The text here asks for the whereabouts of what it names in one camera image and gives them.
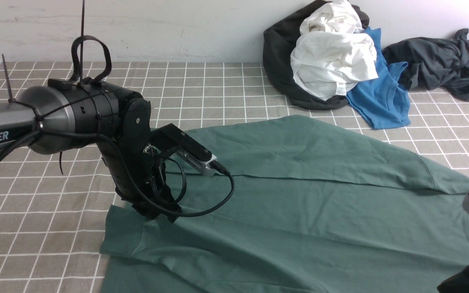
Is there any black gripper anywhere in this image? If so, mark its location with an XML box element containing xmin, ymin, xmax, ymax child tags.
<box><xmin>98</xmin><ymin>142</ymin><xmax>182</xmax><ymax>223</ymax></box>

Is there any green long-sleeved shirt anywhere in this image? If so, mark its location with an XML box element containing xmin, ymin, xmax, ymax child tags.
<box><xmin>100</xmin><ymin>116</ymin><xmax>469</xmax><ymax>293</ymax></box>

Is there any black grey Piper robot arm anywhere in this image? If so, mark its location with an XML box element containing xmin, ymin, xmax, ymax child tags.
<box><xmin>0</xmin><ymin>79</ymin><xmax>186</xmax><ymax>221</ymax></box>

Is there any blue t-shirt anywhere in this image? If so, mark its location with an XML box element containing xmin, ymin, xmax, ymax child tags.
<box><xmin>346</xmin><ymin>28</ymin><xmax>411</xmax><ymax>129</ymax></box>

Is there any grey checkered tablecloth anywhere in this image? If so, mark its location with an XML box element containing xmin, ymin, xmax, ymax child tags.
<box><xmin>0</xmin><ymin>62</ymin><xmax>469</xmax><ymax>293</ymax></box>

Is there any black garment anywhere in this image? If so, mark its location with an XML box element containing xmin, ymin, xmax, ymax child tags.
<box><xmin>263</xmin><ymin>0</ymin><xmax>370</xmax><ymax>111</ymax></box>

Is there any white garment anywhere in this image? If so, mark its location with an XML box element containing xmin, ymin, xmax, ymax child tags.
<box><xmin>290</xmin><ymin>0</ymin><xmax>378</xmax><ymax>101</ymax></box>

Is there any dark grey garment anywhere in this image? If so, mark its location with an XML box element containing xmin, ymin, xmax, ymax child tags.
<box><xmin>383</xmin><ymin>28</ymin><xmax>469</xmax><ymax>102</ymax></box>

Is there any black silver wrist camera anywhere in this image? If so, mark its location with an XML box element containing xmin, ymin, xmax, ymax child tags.
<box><xmin>149</xmin><ymin>124</ymin><xmax>217</xmax><ymax>176</ymax></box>

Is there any black camera cable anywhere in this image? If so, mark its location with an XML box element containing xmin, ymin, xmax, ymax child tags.
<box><xmin>0</xmin><ymin>129</ymin><xmax>235</xmax><ymax>218</ymax></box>

